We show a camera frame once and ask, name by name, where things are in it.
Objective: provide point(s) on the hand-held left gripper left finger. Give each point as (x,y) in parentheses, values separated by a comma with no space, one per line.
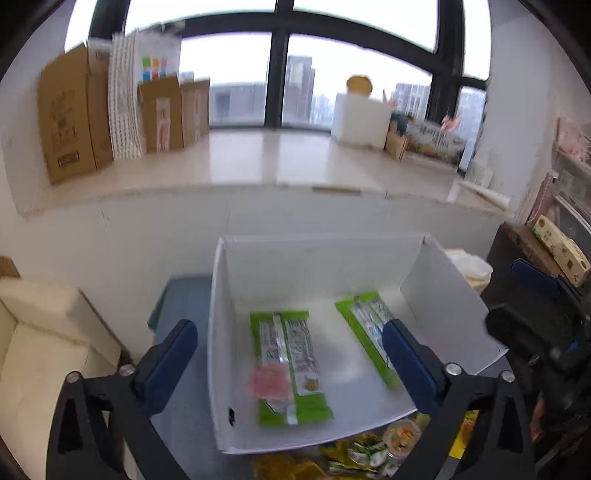
(171,364)

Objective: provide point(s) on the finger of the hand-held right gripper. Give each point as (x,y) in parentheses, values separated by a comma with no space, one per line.
(512,330)
(531,277)

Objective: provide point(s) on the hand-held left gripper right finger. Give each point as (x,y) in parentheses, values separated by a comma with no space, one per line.
(411,364)

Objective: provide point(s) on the long green snack packet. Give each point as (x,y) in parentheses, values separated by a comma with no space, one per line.
(364,318)
(302,397)

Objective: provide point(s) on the clear jelly cup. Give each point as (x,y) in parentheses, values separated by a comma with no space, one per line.
(400,438)

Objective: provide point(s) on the yellow snack packet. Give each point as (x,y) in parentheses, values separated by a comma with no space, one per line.
(286,468)
(466,434)

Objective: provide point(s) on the small pink snack packet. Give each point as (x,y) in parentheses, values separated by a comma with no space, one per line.
(270,383)

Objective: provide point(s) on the small green snack packet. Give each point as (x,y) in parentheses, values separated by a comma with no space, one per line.
(364,454)

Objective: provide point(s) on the white storage box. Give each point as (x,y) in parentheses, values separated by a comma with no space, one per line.
(323,263)

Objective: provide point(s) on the person's right hand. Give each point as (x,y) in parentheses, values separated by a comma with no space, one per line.
(538,422)

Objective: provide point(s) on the printed tissue pack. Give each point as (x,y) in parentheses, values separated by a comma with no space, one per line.
(549,233)
(572,261)

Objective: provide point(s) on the blue-grey table cloth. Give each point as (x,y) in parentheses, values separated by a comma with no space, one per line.
(184,443)

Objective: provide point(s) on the rolled white paper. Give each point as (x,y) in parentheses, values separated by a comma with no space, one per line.
(485,196)

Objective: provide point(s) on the cream sofa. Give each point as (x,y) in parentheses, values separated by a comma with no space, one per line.
(41,332)

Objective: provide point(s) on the pink floral pack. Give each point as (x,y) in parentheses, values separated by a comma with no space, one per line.
(575,143)

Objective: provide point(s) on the landscape printed box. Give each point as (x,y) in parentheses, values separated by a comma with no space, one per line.
(436,143)

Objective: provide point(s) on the pink toy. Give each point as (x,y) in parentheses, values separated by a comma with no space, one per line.
(451,123)
(390,99)

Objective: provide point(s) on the small brown wooden item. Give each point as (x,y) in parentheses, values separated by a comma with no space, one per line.
(397,145)

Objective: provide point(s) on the brown cardboard piece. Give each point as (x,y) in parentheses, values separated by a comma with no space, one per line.
(8,267)

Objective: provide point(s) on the white foam box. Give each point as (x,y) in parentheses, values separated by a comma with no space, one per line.
(360,122)

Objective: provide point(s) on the open cardboard box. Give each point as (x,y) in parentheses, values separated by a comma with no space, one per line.
(161,120)

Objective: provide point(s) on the orange pomelo fruit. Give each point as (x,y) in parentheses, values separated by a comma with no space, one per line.
(360,85)

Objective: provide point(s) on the polka dot paper bag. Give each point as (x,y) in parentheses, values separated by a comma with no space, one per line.
(123,101)

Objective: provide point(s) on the tall cardboard box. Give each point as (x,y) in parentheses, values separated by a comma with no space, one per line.
(64,115)

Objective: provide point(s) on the white bag with coloured squares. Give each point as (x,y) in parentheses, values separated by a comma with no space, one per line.
(157,55)

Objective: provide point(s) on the black window frame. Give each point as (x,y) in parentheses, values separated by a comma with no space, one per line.
(277,69)

